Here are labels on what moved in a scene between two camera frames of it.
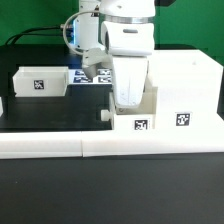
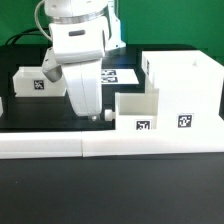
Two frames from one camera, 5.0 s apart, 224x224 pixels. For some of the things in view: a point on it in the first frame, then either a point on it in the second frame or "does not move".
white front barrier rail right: (104, 143) does not move
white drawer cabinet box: (189, 90) does not move
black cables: (23, 32) does not move
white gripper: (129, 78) → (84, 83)
